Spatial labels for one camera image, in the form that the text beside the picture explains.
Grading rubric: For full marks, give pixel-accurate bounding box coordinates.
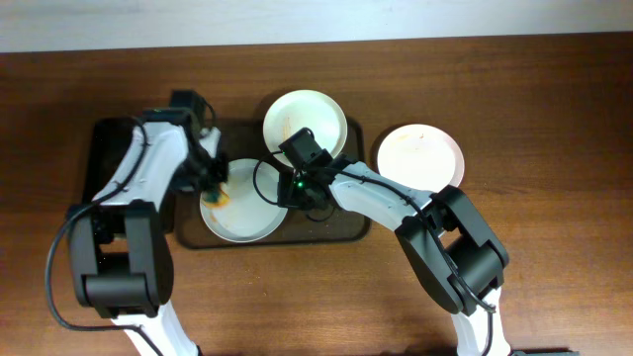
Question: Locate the white plate with sauce streak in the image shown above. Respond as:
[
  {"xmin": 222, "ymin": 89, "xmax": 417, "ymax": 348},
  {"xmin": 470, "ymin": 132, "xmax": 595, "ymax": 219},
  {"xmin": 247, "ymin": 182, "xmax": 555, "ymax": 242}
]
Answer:
[{"xmin": 376, "ymin": 124, "xmax": 465, "ymax": 192}]

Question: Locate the dark brown serving tray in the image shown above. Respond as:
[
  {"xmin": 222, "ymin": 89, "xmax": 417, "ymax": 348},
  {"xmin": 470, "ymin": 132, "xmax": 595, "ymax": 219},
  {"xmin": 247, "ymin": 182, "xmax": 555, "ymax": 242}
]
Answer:
[{"xmin": 173, "ymin": 119, "xmax": 371, "ymax": 250}]

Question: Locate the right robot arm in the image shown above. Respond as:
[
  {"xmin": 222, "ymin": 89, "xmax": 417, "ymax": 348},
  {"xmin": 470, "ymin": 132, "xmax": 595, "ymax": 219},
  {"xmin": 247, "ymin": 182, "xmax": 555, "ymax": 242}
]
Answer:
[{"xmin": 278, "ymin": 128, "xmax": 511, "ymax": 355}]

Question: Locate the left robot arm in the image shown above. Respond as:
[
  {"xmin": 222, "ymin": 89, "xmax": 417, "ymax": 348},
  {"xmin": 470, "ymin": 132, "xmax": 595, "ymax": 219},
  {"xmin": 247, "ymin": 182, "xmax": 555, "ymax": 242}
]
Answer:
[{"xmin": 63, "ymin": 90, "xmax": 228, "ymax": 355}]

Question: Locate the pale blue plate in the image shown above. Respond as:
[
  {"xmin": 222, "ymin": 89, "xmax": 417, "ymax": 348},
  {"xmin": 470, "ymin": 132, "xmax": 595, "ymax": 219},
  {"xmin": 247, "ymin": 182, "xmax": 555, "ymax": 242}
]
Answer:
[{"xmin": 199, "ymin": 158, "xmax": 288, "ymax": 243}]

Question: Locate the black sponge tray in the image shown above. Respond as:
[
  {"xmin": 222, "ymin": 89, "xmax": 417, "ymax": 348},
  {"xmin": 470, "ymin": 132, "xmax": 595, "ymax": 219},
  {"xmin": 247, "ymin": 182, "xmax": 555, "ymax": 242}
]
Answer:
[{"xmin": 81, "ymin": 117, "xmax": 177, "ymax": 233}]

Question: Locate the green and yellow sponge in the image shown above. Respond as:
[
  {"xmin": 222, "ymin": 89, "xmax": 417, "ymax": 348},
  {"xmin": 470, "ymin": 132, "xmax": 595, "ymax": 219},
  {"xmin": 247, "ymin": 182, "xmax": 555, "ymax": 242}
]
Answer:
[{"xmin": 201, "ymin": 190, "xmax": 229, "ymax": 209}]

